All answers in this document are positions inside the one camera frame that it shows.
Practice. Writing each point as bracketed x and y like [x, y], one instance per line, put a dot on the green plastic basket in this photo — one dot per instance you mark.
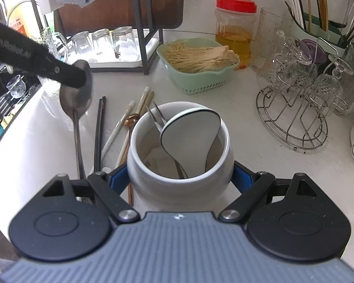
[194, 82]

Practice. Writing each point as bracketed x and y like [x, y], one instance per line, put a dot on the white chopstick beige end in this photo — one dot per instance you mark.
[146, 94]

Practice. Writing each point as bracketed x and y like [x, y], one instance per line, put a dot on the small clear glass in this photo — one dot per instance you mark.
[82, 44]
[124, 42]
[102, 42]

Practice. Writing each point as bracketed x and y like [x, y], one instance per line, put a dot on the large steel spoon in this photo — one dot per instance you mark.
[76, 103]

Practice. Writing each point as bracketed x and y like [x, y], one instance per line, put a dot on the black dish rack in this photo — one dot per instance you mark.
[138, 20]

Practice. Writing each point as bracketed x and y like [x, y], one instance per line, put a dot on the curved steel faucet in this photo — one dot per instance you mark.
[17, 6]

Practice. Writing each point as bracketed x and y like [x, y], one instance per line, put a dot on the white drain tray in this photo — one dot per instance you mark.
[106, 62]

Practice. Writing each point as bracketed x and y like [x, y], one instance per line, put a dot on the small wine glass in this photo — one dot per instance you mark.
[16, 87]

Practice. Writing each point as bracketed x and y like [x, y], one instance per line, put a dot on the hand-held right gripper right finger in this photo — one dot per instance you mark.
[243, 179]

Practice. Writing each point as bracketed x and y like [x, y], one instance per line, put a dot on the textured glass pitcher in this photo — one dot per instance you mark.
[268, 35]

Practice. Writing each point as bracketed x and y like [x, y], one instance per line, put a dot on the white ceramic mug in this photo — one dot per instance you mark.
[141, 188]

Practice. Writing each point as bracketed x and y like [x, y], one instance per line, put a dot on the purple lid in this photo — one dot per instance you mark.
[311, 50]

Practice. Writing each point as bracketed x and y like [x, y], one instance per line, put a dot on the black sink rack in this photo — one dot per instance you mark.
[0, 109]

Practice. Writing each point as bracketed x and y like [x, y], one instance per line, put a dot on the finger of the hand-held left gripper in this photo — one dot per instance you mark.
[70, 75]

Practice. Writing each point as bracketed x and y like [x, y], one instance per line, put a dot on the tall textured glass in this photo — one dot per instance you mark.
[54, 44]

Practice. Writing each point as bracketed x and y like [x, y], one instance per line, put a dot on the red-lidded plastic jar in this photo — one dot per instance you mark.
[236, 38]

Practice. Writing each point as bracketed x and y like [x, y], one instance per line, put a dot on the crystal stemmed glass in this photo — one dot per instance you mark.
[327, 88]
[295, 64]

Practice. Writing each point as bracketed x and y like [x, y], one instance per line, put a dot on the steel fork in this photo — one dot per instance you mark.
[156, 121]

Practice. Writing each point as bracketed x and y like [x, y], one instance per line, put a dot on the white dark-rimmed ceramic spoon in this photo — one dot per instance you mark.
[188, 135]

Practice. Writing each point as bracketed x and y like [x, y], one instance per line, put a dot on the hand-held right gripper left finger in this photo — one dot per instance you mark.
[118, 179]

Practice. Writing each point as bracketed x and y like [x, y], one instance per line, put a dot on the green utensil caddy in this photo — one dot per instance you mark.
[330, 38]

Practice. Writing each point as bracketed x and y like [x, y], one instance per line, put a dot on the brown cutting board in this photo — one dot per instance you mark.
[159, 3]

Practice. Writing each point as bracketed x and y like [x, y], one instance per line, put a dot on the brown wooden chopstick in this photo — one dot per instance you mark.
[150, 95]

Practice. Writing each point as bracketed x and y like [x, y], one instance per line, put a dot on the yellow oil jug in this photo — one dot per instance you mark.
[20, 25]

